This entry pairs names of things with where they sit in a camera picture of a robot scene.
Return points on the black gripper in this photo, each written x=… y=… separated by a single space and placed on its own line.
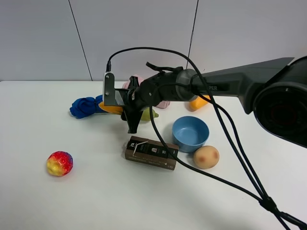
x=166 y=85

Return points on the blue rolled cloth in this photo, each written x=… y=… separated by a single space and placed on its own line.
x=87 y=106

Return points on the brown coffee capsule box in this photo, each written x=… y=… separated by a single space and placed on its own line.
x=151 y=152

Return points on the potato toy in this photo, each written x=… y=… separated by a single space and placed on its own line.
x=206 y=157

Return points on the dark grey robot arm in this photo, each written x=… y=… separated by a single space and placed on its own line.
x=275 y=91

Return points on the red yellow spiky ball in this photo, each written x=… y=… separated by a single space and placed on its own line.
x=59 y=163

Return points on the orange mango toy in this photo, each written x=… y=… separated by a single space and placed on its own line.
x=197 y=104

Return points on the blue plastic bowl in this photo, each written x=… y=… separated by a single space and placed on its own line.
x=189 y=133

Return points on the pink rolled towel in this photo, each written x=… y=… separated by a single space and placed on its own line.
x=161 y=105

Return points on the yellow green corn toy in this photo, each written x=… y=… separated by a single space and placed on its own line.
x=119 y=111

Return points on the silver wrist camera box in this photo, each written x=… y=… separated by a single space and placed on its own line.
x=109 y=89

